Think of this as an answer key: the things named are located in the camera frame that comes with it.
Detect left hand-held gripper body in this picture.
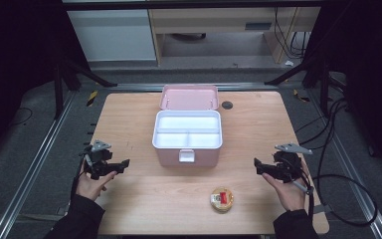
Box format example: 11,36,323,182
80,139,120,181

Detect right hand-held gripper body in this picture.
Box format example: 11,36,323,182
271,142,313,183

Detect pink storage box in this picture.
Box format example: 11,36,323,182
151,84,224,168

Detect white tray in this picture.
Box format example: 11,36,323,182
152,110,223,149

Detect person's left hand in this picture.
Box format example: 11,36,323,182
75,171,117,202

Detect person's right hand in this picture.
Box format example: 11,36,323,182
262,165,309,212

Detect grey tape piece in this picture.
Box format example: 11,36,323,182
312,203,333,215

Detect yellow black tape strip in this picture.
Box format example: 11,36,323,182
86,90,99,108
292,89,311,103

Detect black metal stand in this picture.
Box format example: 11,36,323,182
53,56,118,120
264,56,333,118

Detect white cabinet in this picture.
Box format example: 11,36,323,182
67,9,157,63

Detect light wooden desk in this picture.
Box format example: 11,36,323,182
148,7,321,65

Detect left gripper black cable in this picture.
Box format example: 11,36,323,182
70,152,91,202

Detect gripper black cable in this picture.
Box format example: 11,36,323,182
291,173,378,228
70,152,91,202

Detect aluminium floor rail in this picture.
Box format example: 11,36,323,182
0,90,78,239
306,89,382,239
109,82,279,93

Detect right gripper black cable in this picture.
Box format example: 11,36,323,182
291,173,378,228

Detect thin black floor cable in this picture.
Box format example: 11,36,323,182
9,107,34,127

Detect hanging black cables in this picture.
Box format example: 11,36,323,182
273,7,310,60

